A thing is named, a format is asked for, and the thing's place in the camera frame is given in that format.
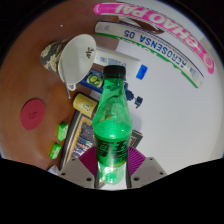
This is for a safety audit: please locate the white and green shuttlecock tube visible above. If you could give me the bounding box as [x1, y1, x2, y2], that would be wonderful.
[94, 21, 204, 89]

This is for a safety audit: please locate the flat round red coaster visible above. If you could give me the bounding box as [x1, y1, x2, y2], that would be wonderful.
[19, 98, 46, 131]

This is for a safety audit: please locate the pink shuttlecock tube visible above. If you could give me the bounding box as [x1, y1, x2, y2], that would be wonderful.
[93, 2, 216, 75]

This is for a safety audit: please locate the green plastic drink bottle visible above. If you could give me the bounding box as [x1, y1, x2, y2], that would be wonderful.
[91, 65, 134, 186]

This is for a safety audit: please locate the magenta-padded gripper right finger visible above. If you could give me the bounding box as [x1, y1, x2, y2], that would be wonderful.
[124, 145, 168, 190]

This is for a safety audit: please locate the dark blue pump bottle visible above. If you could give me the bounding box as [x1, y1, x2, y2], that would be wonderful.
[79, 70, 144, 108]

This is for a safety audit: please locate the white bottle with blue cap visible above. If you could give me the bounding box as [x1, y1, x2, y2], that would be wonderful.
[94, 46, 149, 81]

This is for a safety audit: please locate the framed group photo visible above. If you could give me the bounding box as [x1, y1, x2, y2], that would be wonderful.
[59, 109, 144, 171]

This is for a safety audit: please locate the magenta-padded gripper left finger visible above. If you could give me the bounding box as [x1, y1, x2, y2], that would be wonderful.
[57, 146, 101, 190]

